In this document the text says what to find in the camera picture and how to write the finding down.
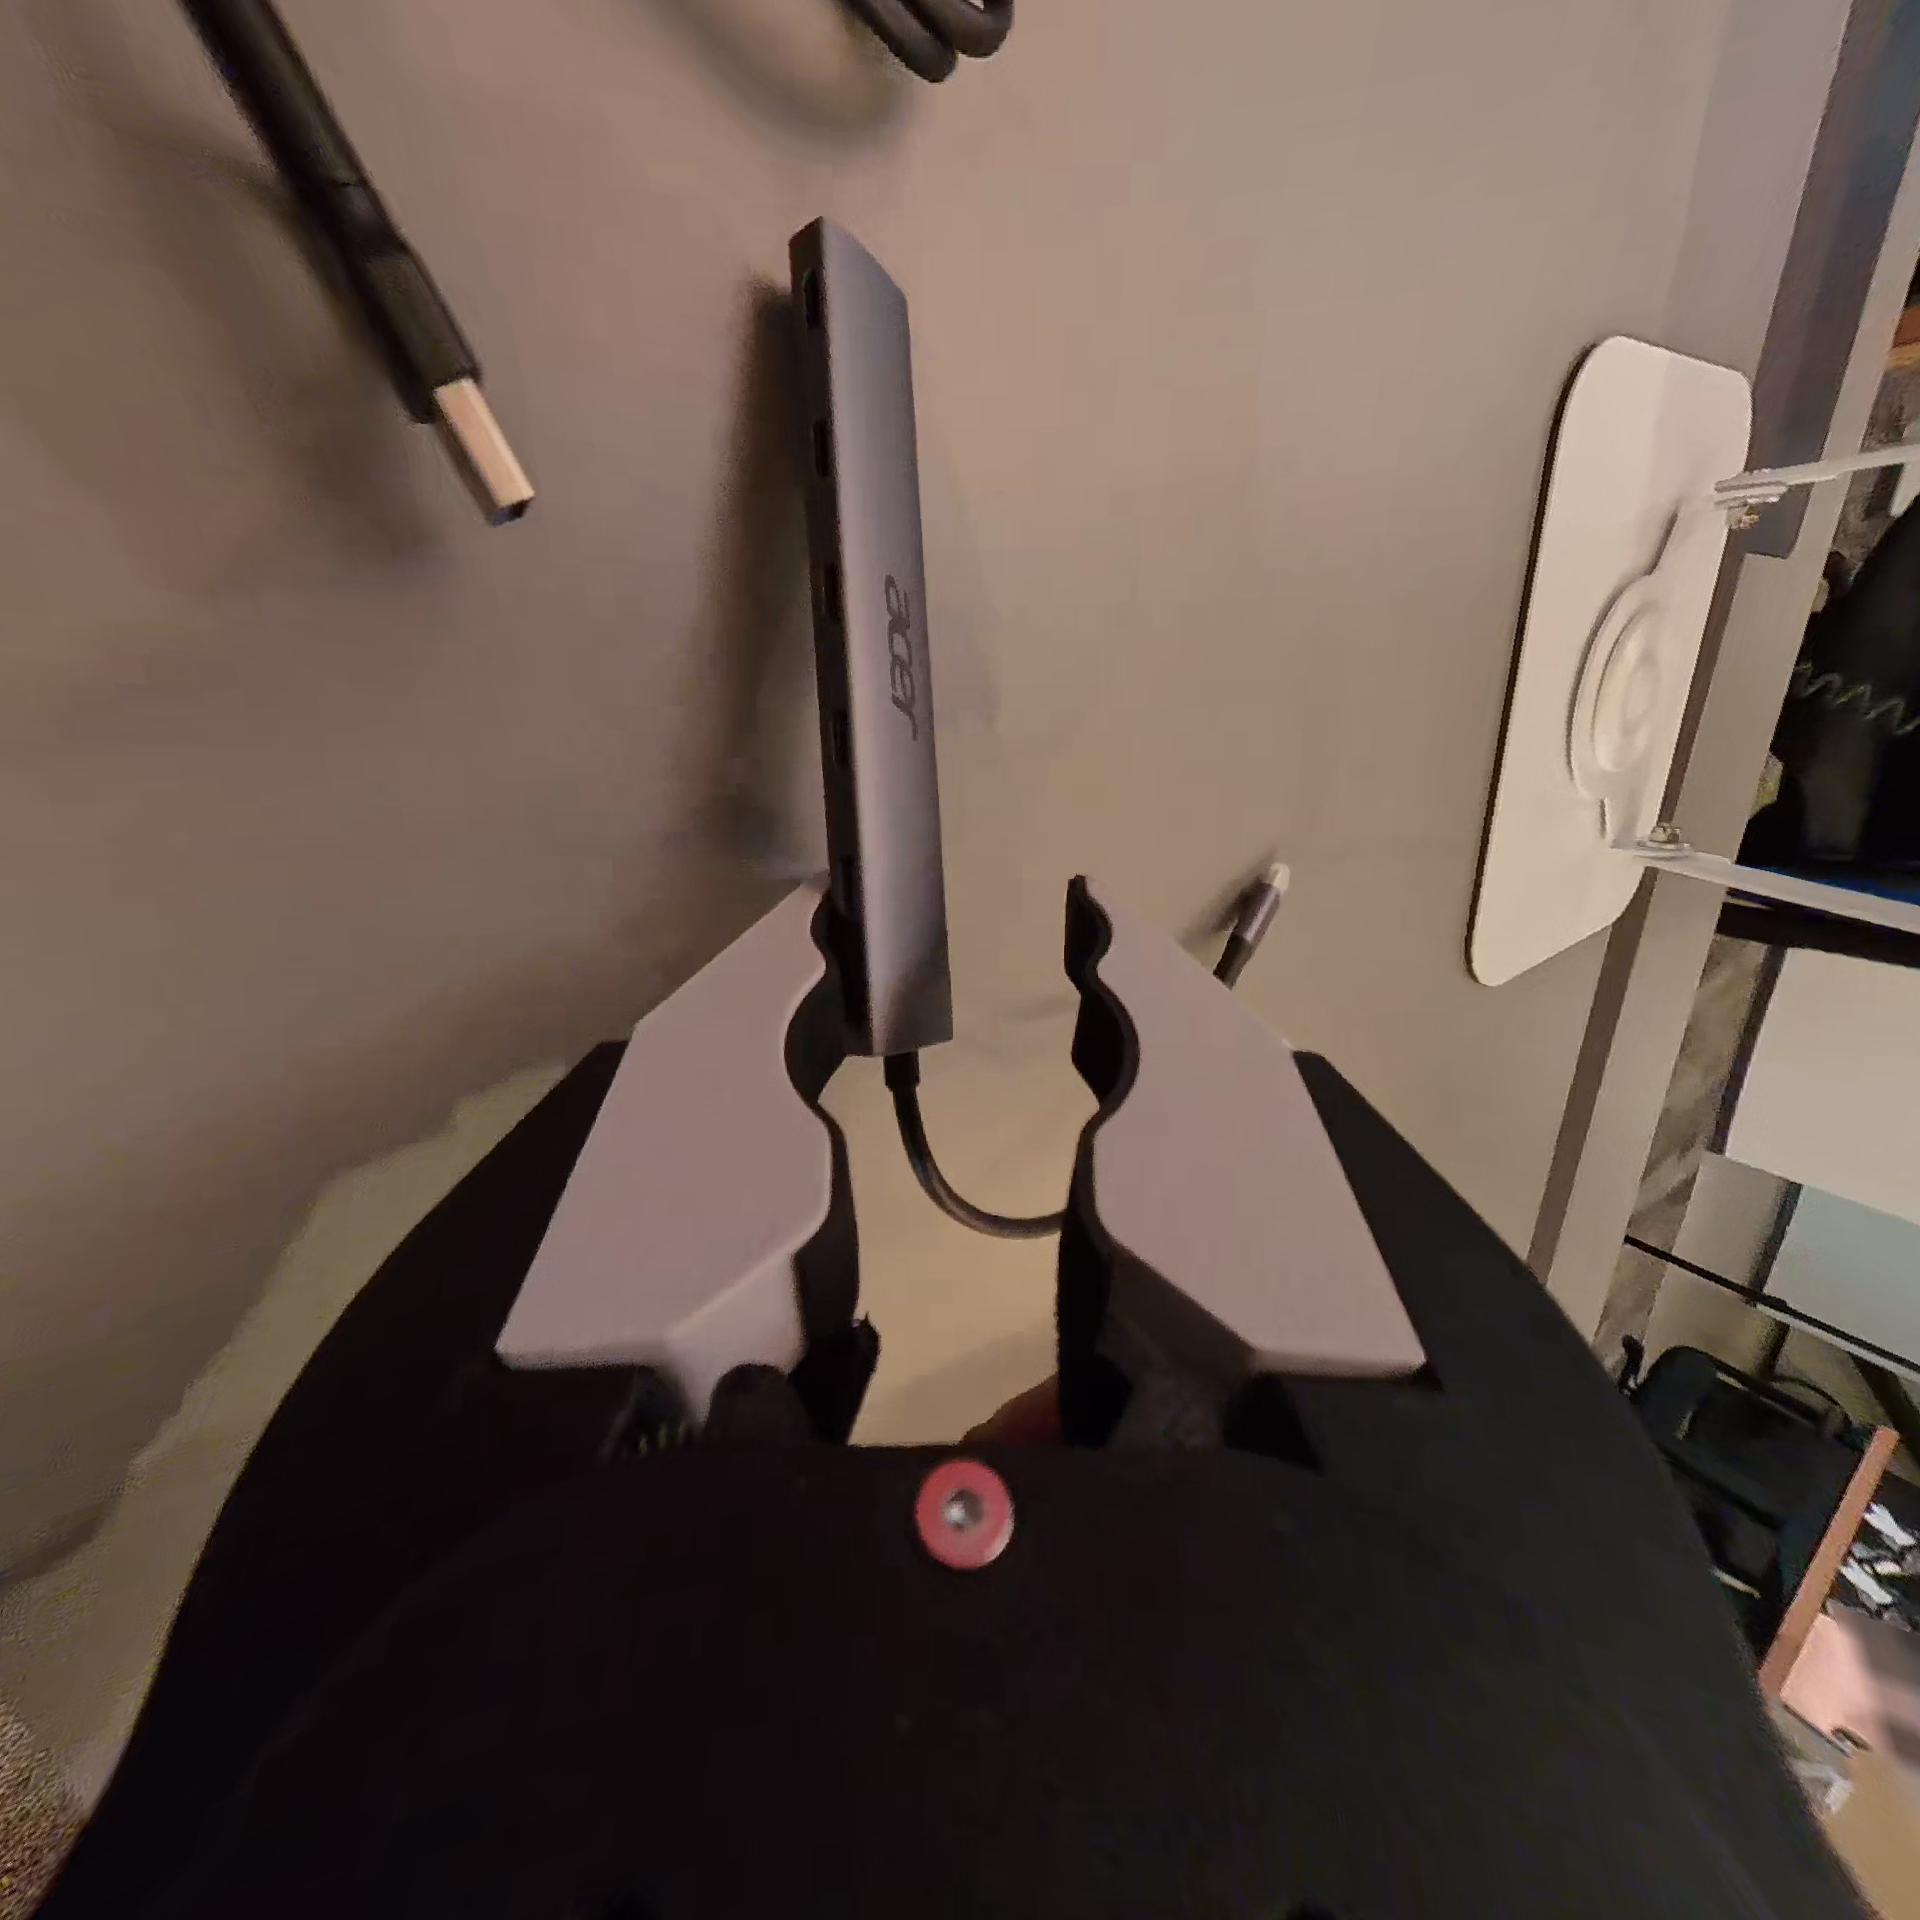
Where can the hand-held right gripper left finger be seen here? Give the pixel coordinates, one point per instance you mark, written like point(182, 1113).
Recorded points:
point(680, 1204)

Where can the grey usb hub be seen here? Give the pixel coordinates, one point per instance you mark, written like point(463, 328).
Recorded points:
point(889, 607)

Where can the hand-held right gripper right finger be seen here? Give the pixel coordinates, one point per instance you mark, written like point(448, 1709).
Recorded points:
point(1231, 1204)

